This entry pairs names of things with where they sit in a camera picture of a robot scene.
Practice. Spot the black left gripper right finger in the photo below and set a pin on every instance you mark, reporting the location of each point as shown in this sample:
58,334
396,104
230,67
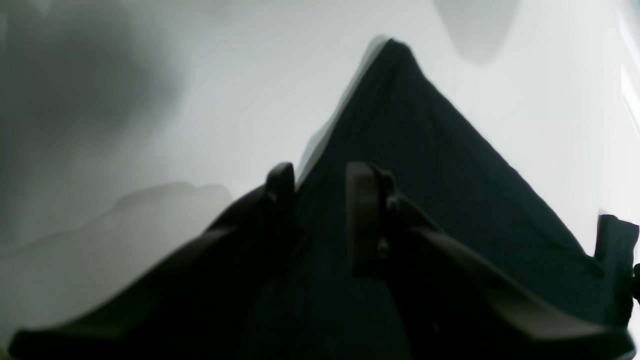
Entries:
453,303

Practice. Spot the black T-shirt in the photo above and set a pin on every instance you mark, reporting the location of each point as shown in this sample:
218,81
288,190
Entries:
398,120

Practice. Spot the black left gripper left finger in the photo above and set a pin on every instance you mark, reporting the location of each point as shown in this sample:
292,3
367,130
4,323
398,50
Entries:
195,303

